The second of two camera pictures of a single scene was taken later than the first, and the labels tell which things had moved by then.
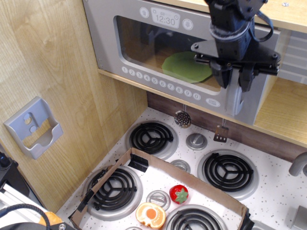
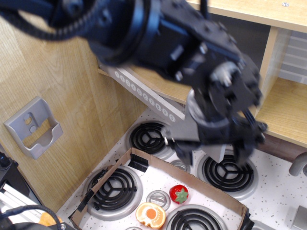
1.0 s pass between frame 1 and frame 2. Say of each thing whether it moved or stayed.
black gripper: moved
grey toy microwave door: moved
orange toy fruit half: stayed
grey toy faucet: stayed
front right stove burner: stayed
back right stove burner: stayed
